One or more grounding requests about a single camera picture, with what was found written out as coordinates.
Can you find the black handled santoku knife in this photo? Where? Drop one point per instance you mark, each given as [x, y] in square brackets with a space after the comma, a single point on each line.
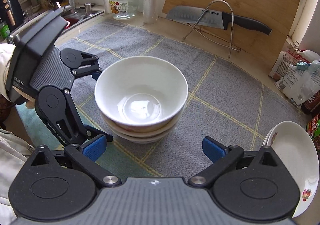
[215, 19]

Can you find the white food packet with clip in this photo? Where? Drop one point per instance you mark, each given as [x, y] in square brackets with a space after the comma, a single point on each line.
[300, 82]

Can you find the grey checked table mat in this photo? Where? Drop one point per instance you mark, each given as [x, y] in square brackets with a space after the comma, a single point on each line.
[224, 102]

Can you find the stacked white plates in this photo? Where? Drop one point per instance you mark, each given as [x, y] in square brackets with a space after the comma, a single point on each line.
[269, 139]

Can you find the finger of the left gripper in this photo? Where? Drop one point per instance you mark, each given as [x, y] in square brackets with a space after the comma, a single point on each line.
[57, 110]
[81, 63]

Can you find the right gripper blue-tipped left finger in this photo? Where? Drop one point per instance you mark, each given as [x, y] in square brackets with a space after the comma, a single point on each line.
[83, 158]

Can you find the white floral bowl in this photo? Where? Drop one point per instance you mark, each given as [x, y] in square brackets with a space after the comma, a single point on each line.
[144, 132]
[141, 93]

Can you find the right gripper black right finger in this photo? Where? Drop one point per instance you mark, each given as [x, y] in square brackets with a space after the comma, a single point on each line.
[224, 159]

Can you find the red white food packet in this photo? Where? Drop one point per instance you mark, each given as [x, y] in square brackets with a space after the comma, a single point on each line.
[287, 58]

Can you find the black appliance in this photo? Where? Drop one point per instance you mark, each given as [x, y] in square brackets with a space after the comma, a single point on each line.
[12, 13]

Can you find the dark sauce bottle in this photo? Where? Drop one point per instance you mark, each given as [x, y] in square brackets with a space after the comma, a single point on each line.
[311, 106]

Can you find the green lid red jar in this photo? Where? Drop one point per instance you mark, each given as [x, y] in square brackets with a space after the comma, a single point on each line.
[313, 130]

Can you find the steel sink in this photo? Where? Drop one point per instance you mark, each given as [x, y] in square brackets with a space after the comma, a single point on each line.
[74, 20]

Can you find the white plate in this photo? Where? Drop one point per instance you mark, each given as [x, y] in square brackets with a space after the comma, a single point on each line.
[296, 150]

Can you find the bamboo cutting board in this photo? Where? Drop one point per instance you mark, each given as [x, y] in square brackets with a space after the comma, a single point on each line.
[240, 7]

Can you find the gloved left hand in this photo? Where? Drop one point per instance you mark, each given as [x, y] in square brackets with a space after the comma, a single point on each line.
[6, 55]

